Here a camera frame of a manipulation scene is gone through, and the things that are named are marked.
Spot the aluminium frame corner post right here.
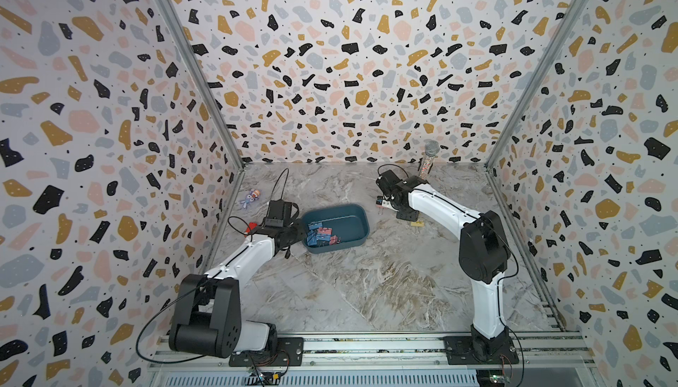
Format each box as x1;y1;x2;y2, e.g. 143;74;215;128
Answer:
485;0;589;174

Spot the aluminium frame corner post left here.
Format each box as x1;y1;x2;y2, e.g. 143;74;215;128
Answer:
154;0;245;173

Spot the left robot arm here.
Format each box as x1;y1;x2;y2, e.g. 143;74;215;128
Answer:
135;197;305;366

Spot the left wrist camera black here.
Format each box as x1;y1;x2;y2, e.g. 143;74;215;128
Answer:
262;199;299;229

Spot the teal plastic storage box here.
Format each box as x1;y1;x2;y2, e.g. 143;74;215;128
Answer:
301;203;370;254

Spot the aluminium frame corner post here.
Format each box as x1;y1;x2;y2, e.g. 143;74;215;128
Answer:
485;0;589;174
154;0;245;173

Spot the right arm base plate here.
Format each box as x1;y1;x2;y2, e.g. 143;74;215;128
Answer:
443;335;520;365

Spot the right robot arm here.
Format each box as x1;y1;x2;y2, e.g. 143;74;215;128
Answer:
376;170;513;363

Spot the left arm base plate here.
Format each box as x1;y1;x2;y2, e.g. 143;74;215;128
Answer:
229;336;305;368

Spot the red rectangular block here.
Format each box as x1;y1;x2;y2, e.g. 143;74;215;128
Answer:
245;222;258;234

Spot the purple bunny plush toy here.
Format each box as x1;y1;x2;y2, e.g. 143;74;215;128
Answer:
239;189;261;209

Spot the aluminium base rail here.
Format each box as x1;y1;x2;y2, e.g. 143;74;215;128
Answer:
149;332;605;386

